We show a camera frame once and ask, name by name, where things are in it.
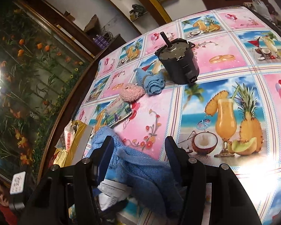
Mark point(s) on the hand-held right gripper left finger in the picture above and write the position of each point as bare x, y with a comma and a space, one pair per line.
105, 164

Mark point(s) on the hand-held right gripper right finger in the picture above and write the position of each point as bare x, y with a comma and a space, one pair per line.
174, 159

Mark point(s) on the silver foil packet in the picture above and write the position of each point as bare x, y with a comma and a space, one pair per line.
112, 192

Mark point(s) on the large blue towel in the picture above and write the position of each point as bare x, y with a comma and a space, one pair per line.
140, 175

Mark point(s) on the yellow plastic bag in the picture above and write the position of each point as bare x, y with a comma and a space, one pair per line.
80, 127

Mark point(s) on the white snack packet red print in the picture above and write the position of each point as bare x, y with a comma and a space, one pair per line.
69, 138

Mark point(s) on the landscape print packet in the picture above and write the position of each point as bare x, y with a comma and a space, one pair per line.
118, 113

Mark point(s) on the pink plush toy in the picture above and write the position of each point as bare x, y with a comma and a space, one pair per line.
131, 92

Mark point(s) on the person's red clothing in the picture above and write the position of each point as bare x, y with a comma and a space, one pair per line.
7, 213

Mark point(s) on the black electric motor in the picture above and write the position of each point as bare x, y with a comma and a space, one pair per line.
178, 65

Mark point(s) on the fruit print tablecloth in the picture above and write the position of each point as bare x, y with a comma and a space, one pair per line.
213, 49

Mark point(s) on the cardboard box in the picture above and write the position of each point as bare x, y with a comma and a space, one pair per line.
92, 24

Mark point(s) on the green bundle on shelf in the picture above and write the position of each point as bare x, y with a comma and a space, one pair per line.
138, 10

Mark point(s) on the dark wooden cabinet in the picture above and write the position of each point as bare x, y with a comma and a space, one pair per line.
49, 11

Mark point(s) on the white plastic bag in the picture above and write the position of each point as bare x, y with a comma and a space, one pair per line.
261, 8

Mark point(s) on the flower wall picture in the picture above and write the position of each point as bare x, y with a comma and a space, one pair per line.
37, 75

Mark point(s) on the yellow wooden door frame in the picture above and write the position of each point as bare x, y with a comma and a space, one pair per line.
152, 2

